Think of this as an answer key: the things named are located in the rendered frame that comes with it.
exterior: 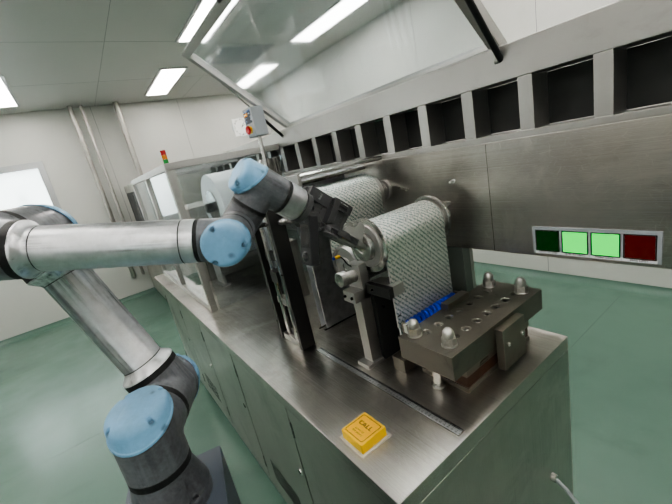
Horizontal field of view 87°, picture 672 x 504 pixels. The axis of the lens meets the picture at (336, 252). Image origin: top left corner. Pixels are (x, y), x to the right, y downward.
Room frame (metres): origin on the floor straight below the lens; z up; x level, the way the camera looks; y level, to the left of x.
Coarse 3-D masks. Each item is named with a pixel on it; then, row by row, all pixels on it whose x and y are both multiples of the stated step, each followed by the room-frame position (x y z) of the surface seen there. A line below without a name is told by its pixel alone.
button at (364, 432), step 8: (360, 416) 0.68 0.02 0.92; (368, 416) 0.67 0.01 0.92; (352, 424) 0.66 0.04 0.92; (360, 424) 0.65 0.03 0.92; (368, 424) 0.65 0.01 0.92; (376, 424) 0.64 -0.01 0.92; (344, 432) 0.64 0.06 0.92; (352, 432) 0.63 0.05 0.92; (360, 432) 0.63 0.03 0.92; (368, 432) 0.62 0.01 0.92; (376, 432) 0.62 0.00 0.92; (384, 432) 0.63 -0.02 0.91; (352, 440) 0.62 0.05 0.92; (360, 440) 0.61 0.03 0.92; (368, 440) 0.60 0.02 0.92; (376, 440) 0.61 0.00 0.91; (360, 448) 0.60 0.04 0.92; (368, 448) 0.60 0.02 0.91
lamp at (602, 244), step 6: (594, 234) 0.74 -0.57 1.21; (600, 234) 0.73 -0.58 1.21; (606, 234) 0.72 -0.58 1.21; (612, 234) 0.71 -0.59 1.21; (594, 240) 0.74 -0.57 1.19; (600, 240) 0.73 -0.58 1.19; (606, 240) 0.72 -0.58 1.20; (612, 240) 0.71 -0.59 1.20; (618, 240) 0.71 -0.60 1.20; (594, 246) 0.74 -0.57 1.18; (600, 246) 0.73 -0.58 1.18; (606, 246) 0.72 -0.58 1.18; (612, 246) 0.71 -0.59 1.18; (618, 246) 0.71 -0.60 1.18; (594, 252) 0.74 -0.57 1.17; (600, 252) 0.73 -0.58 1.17; (606, 252) 0.72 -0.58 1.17; (612, 252) 0.71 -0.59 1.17; (618, 252) 0.71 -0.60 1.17
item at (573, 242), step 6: (564, 234) 0.79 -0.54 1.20; (570, 234) 0.78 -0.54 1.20; (576, 234) 0.77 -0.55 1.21; (582, 234) 0.76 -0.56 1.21; (564, 240) 0.79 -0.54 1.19; (570, 240) 0.78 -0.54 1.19; (576, 240) 0.77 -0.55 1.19; (582, 240) 0.76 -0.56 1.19; (564, 246) 0.79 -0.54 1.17; (570, 246) 0.78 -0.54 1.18; (576, 246) 0.77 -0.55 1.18; (582, 246) 0.76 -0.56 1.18; (576, 252) 0.77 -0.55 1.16; (582, 252) 0.76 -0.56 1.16
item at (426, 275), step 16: (416, 256) 0.91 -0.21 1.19; (432, 256) 0.94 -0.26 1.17; (400, 272) 0.87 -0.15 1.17; (416, 272) 0.90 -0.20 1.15; (432, 272) 0.94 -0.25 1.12; (448, 272) 0.98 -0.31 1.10; (416, 288) 0.90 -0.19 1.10; (432, 288) 0.93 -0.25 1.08; (448, 288) 0.97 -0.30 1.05; (400, 304) 0.86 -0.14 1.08; (416, 304) 0.89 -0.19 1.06; (400, 320) 0.86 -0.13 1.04
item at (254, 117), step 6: (246, 108) 1.36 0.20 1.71; (252, 108) 1.34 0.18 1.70; (258, 108) 1.36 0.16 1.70; (246, 114) 1.37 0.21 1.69; (252, 114) 1.34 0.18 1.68; (258, 114) 1.35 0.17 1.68; (246, 120) 1.38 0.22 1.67; (252, 120) 1.34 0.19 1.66; (258, 120) 1.35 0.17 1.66; (264, 120) 1.36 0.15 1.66; (246, 126) 1.36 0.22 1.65; (252, 126) 1.35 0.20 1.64; (258, 126) 1.35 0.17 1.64; (264, 126) 1.36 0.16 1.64; (246, 132) 1.37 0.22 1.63; (252, 132) 1.36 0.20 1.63; (258, 132) 1.34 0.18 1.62; (264, 132) 1.36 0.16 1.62
